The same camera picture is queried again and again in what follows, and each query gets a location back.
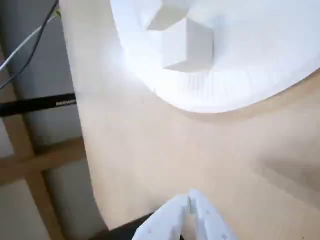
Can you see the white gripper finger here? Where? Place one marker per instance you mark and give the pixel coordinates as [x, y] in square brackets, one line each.
[210, 222]
[162, 220]

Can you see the white cube block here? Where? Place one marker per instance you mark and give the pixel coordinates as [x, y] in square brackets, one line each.
[197, 42]
[165, 17]

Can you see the white paper plate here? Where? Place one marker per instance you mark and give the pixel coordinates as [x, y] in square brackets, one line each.
[262, 62]

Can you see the black bar with white lettering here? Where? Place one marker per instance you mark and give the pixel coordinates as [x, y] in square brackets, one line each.
[32, 103]

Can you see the small green tag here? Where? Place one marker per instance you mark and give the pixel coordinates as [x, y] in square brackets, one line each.
[58, 13]

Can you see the brown wooden frame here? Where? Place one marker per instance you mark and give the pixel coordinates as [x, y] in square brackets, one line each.
[25, 162]

